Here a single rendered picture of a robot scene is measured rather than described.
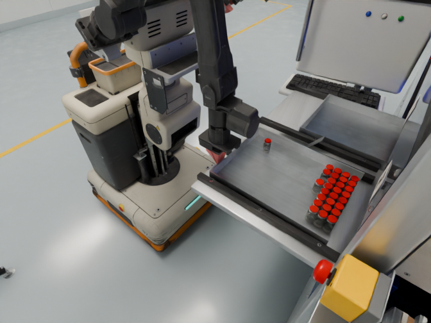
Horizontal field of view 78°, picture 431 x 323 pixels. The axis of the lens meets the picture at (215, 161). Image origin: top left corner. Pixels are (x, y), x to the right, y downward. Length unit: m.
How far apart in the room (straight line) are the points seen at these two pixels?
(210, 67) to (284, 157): 0.40
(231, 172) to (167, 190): 0.79
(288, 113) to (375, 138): 0.30
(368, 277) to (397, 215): 0.12
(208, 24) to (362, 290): 0.51
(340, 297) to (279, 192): 0.34
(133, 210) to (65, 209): 0.65
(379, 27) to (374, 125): 0.47
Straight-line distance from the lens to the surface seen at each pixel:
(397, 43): 1.42
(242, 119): 0.60
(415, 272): 0.54
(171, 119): 1.12
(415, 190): 0.42
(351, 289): 0.49
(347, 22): 1.41
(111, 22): 0.75
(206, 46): 0.57
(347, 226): 0.74
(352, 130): 1.03
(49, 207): 2.09
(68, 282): 1.73
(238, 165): 0.80
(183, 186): 1.53
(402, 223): 0.46
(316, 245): 0.66
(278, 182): 0.77
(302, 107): 1.09
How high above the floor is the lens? 1.45
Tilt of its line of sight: 45 degrees down
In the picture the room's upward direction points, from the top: straight up
